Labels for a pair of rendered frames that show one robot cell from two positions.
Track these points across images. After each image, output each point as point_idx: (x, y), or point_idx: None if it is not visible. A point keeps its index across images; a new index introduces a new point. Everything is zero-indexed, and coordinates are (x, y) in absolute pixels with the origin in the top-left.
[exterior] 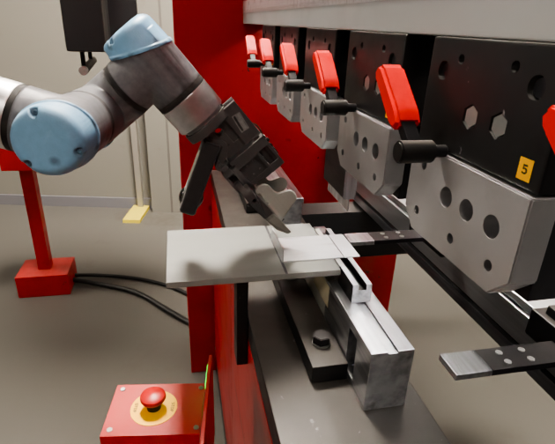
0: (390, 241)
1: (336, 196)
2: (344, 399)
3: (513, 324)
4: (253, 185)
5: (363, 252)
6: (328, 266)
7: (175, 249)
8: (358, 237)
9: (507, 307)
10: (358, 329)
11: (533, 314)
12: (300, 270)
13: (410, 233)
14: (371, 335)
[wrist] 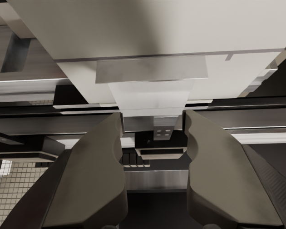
0: (153, 129)
1: (165, 176)
2: None
3: (84, 122)
4: (203, 225)
5: None
6: (94, 97)
7: None
8: (164, 121)
9: (90, 128)
10: (2, 82)
11: (39, 149)
12: (75, 76)
13: (164, 137)
14: (0, 87)
